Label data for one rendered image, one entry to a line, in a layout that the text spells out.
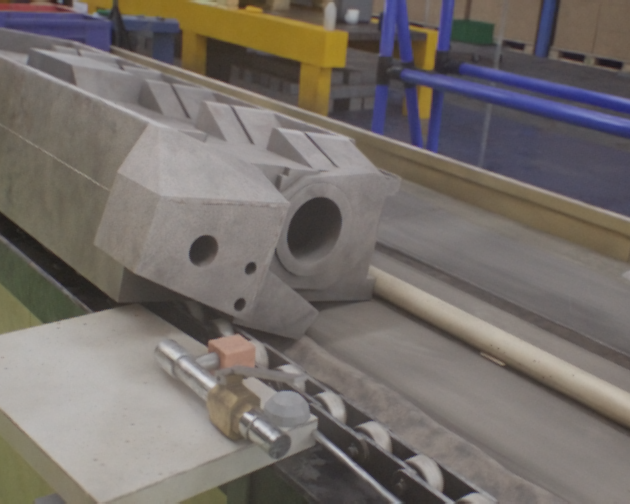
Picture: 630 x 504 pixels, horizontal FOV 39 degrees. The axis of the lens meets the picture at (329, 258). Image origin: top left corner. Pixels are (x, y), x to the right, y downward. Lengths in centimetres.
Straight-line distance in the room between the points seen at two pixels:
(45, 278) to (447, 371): 51
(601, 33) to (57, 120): 1037
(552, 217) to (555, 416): 65
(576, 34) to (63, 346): 1077
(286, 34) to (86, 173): 520
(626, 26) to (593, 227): 962
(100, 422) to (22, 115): 55
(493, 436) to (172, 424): 32
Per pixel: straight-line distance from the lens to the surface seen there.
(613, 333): 121
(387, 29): 202
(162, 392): 83
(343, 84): 665
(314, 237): 112
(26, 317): 125
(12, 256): 127
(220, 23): 688
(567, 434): 94
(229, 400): 74
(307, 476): 77
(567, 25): 1157
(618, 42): 1116
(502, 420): 94
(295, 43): 612
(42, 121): 116
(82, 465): 73
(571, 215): 155
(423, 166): 176
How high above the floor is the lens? 120
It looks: 20 degrees down
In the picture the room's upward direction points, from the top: 6 degrees clockwise
